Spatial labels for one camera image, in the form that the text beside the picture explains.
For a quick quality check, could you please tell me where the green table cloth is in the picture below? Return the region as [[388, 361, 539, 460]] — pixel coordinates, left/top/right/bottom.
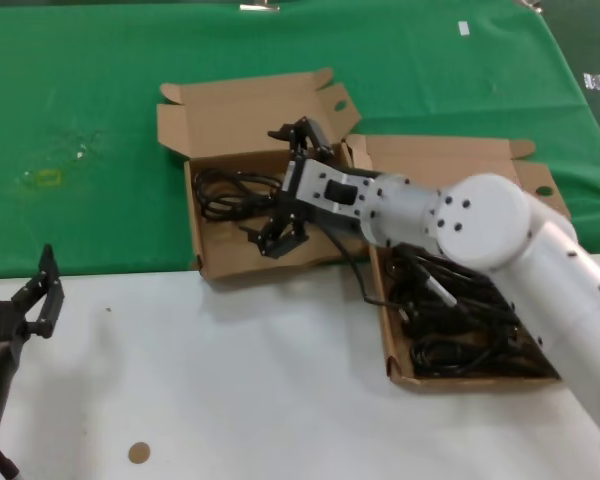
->
[[0, 0, 600, 281]]

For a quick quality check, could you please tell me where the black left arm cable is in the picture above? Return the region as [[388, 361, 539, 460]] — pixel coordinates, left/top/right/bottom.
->
[[0, 445, 22, 480]]

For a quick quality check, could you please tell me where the round cardboard disc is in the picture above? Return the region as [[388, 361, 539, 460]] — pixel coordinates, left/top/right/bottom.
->
[[127, 441, 152, 466]]

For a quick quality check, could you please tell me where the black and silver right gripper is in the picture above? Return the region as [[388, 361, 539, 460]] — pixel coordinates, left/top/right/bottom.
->
[[238, 115, 382, 260]]

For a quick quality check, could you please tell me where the arm cable with silver connector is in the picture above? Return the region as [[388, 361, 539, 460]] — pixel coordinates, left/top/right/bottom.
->
[[422, 272, 459, 308]]

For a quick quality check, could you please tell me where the open cardboard box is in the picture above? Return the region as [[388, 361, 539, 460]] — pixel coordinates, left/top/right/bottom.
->
[[155, 68, 371, 281], [345, 133, 573, 395]]

